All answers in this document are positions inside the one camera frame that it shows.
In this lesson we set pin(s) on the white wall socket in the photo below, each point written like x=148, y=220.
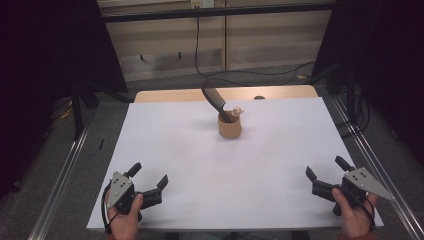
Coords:
x=202, y=3

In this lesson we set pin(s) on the black curtain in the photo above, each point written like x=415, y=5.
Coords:
x=43, y=66
x=390, y=50

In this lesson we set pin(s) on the black comb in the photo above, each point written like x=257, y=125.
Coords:
x=215, y=98

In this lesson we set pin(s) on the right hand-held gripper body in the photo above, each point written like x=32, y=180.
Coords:
x=358, y=185

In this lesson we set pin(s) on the long beige counter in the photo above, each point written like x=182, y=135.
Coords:
x=266, y=40

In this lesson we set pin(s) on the black metal stand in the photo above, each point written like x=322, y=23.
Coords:
x=77, y=110
x=350, y=86

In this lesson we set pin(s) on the tan cup with small figurine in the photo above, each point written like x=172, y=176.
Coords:
x=229, y=129

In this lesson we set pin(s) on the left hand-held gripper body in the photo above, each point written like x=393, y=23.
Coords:
x=121, y=191

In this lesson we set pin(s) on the person's left hand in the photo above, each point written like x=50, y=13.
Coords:
x=125, y=223

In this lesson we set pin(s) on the person's right hand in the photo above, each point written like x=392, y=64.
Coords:
x=355, y=220

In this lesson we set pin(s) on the white table mat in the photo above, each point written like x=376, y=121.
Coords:
x=216, y=173

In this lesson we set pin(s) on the metal floor rail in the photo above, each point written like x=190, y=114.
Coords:
x=60, y=180
x=383, y=173

